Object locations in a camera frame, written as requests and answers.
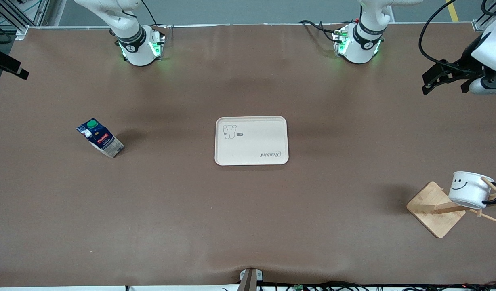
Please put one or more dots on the wooden cup rack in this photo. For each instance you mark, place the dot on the wooden cup rack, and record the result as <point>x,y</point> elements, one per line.
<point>434,210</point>

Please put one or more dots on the metal table corner bracket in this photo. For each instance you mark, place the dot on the metal table corner bracket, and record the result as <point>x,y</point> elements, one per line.
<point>22,33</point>
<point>479,25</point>

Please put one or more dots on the small green circuit board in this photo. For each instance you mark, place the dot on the small green circuit board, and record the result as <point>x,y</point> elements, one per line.
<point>298,287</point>

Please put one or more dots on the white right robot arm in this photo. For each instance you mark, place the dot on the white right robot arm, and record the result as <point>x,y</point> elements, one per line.
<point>131,36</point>

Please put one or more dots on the brown camera mount post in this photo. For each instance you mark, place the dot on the brown camera mount post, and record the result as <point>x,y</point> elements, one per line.
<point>250,279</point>

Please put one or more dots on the aluminium frame profile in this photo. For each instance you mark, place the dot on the aluminium frame profile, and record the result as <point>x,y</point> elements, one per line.
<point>13,14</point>

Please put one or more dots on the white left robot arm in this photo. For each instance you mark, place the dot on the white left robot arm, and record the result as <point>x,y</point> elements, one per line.
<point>363,38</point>

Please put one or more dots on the cream tray with Rabbit print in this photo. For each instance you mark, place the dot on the cream tray with Rabbit print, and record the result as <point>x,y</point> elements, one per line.
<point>252,141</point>

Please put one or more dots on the blue white milk carton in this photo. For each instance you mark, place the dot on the blue white milk carton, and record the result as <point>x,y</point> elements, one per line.
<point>100,139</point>

